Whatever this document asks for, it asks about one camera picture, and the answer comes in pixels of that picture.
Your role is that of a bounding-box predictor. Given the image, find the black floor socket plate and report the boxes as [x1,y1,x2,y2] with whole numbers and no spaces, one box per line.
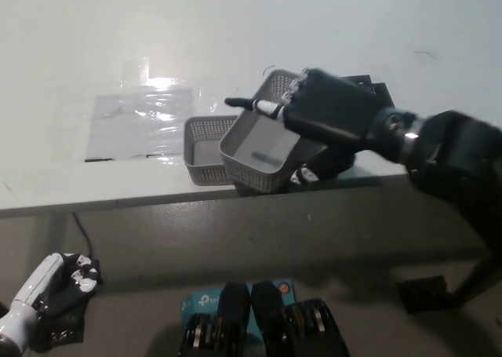
[396,275,456,315]
[31,254,104,344]

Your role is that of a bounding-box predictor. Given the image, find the clear plastic sheet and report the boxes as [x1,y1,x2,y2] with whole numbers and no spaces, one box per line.
[85,85,195,162]

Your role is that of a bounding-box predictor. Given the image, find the black power cable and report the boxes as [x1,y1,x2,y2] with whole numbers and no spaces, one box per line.
[72,212,93,258]

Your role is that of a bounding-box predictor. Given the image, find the black desk leg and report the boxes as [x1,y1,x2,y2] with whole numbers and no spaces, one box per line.
[450,250,496,307]

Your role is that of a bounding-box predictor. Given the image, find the white and black left hand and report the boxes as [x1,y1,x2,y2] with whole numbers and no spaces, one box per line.
[11,253,104,319]

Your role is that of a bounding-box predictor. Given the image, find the grey perforated plastic basket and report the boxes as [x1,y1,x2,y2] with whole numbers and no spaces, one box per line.
[183,115,240,186]
[218,69,329,195]

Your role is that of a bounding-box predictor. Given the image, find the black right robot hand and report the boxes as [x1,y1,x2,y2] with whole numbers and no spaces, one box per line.
[224,67,393,185]

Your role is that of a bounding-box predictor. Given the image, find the teal cardboard router box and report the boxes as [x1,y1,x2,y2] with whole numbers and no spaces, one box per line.
[180,280,294,334]

